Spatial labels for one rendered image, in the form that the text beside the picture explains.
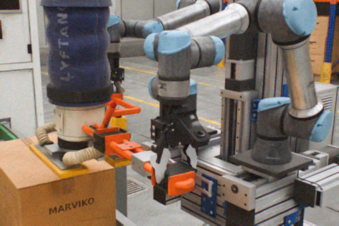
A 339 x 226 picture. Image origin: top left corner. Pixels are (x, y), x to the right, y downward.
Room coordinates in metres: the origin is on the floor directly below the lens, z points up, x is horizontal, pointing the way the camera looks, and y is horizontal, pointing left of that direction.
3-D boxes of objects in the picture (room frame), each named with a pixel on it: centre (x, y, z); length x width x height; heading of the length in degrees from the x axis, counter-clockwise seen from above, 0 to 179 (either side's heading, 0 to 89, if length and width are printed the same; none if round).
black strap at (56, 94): (1.57, 0.25, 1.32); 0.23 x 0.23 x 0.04
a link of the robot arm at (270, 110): (1.63, -0.45, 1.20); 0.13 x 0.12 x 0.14; 44
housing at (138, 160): (1.17, 0.01, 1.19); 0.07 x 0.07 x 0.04; 31
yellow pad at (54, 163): (1.52, 0.34, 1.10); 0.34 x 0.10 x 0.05; 31
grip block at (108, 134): (1.35, 0.13, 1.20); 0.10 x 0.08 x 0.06; 121
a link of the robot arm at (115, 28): (1.94, 0.17, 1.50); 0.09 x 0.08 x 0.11; 129
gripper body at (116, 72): (1.93, 0.17, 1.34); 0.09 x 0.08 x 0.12; 31
